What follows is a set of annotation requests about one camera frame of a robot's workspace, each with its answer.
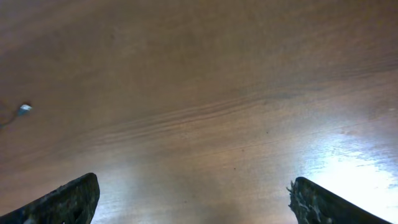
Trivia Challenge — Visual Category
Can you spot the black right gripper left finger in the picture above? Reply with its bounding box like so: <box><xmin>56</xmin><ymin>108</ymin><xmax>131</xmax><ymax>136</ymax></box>
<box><xmin>1</xmin><ymin>172</ymin><xmax>100</xmax><ymax>224</ymax></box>

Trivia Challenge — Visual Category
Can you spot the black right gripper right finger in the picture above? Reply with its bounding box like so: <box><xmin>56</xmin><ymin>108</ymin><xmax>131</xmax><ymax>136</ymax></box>
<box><xmin>287</xmin><ymin>177</ymin><xmax>390</xmax><ymax>224</ymax></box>

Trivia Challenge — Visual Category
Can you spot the long black usb cable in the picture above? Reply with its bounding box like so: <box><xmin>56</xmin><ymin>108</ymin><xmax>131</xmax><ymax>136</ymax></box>
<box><xmin>0</xmin><ymin>103</ymin><xmax>34</xmax><ymax>130</ymax></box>

